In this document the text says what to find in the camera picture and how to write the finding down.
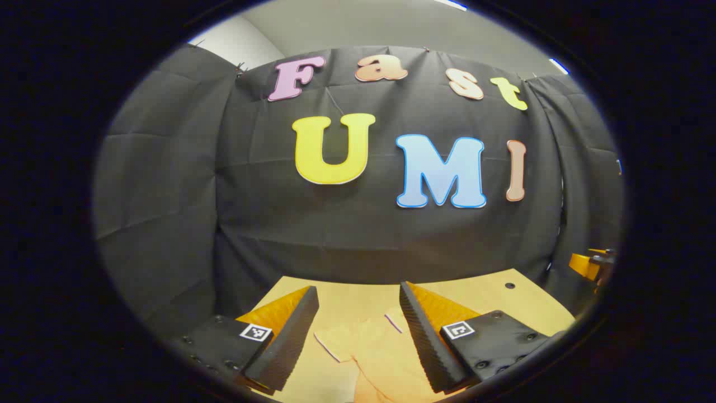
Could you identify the ceiling light strip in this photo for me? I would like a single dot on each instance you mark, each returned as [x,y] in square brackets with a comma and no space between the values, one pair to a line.
[451,4]
[558,66]

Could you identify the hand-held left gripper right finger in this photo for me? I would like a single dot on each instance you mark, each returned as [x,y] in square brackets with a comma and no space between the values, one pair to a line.
[422,336]

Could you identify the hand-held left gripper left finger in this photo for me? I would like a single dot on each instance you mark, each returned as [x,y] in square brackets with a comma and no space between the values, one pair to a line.
[291,330]

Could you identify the orange T-shirt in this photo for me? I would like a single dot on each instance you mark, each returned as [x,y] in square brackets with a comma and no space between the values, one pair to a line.
[380,358]

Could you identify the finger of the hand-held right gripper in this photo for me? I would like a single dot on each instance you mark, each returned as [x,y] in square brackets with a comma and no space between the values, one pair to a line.
[584,266]

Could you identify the black backdrop cloth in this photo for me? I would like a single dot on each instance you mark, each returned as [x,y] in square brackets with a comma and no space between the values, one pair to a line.
[335,235]

